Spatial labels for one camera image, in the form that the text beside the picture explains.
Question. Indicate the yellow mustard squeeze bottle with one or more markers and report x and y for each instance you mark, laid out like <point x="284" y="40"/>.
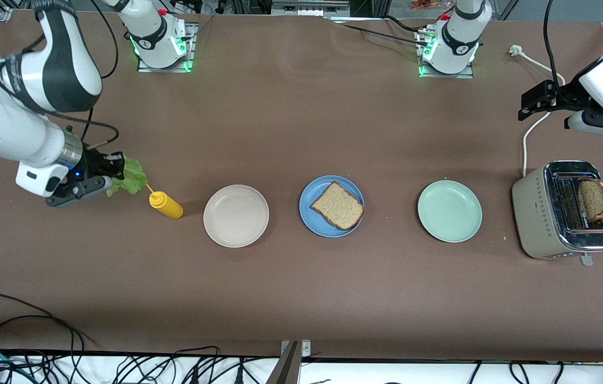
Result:
<point x="169" y="207"/>

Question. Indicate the beige plate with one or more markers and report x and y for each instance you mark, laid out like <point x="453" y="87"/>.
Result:
<point x="236" y="216"/>

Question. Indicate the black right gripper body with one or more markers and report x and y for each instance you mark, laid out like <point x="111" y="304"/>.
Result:
<point x="93" y="162"/>

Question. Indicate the grey background box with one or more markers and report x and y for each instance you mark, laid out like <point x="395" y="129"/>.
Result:
<point x="309" y="8"/>

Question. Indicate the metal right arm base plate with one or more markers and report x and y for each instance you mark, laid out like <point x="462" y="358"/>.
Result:
<point x="191" y="50"/>

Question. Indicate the green lettuce leaf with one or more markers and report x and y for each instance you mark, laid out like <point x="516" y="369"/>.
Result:
<point x="135" y="178"/>

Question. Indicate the blue plate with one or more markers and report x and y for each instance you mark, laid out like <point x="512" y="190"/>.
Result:
<point x="312" y="224"/>

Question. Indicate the orange background item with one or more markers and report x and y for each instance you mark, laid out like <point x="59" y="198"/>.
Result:
<point x="425" y="5"/>

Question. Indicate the green plate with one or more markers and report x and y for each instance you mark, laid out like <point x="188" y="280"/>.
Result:
<point x="450" y="211"/>

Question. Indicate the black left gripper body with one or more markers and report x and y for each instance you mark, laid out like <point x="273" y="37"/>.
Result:
<point x="564" y="96"/>

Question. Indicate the brown bread slice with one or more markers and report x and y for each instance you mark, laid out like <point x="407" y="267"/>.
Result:
<point x="595" y="202"/>
<point x="336" y="205"/>

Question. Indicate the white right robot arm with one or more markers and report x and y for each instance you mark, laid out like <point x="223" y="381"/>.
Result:
<point x="13" y="122"/>

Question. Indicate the metal table edge bracket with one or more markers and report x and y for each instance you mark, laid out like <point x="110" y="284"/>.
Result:
<point x="288" y="368"/>

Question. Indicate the beige chrome toaster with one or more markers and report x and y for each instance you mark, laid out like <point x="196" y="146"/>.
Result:
<point x="536" y="213"/>

